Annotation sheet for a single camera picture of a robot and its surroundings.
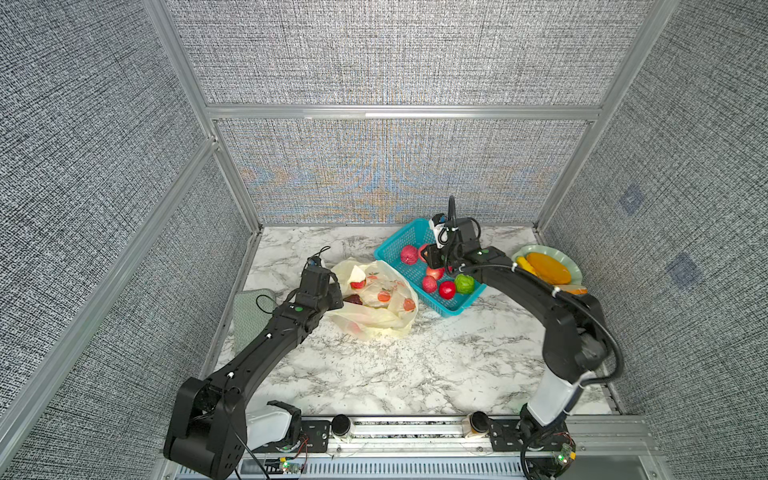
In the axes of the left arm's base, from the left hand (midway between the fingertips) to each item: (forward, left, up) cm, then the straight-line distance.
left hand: (339, 286), depth 86 cm
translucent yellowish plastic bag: (+2, -12, -13) cm, 18 cm away
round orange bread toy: (+8, -67, -6) cm, 68 cm away
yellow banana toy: (+11, -60, -7) cm, 62 cm away
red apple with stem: (+6, -28, -9) cm, 30 cm away
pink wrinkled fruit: (+17, -23, -8) cm, 29 cm away
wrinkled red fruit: (+8, -4, -12) cm, 15 cm away
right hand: (+11, -26, +6) cm, 29 cm away
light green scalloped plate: (+8, -77, -9) cm, 78 cm away
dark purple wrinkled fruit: (+2, -4, -9) cm, 10 cm away
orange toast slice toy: (-1, -71, -4) cm, 71 cm away
